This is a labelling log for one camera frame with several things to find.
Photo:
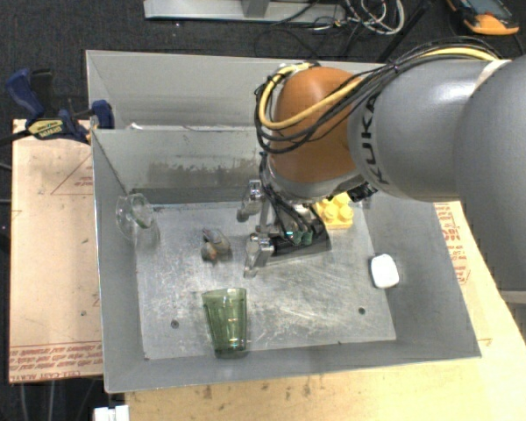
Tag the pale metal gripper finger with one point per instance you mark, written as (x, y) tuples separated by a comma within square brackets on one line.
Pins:
[(250, 200), (256, 252)]

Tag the yellow toy brick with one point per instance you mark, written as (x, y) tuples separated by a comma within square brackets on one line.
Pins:
[(335, 213)]

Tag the small brown grey toy animal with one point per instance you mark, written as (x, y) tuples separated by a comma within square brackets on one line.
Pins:
[(215, 244)]

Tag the grey metal bin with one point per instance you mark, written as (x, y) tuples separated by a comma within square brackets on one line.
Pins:
[(289, 314)]

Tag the green glass cup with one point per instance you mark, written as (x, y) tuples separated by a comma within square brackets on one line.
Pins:
[(227, 323)]

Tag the white rounded flat object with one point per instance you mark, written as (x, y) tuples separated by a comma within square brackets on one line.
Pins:
[(384, 271)]

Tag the clear glass cup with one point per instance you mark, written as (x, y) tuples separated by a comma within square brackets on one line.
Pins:
[(133, 217)]

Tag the brown cardboard board red print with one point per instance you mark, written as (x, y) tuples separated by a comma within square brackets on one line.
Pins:
[(52, 244)]

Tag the black cylinder on white bracket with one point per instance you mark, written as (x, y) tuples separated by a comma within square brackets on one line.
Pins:
[(360, 192)]

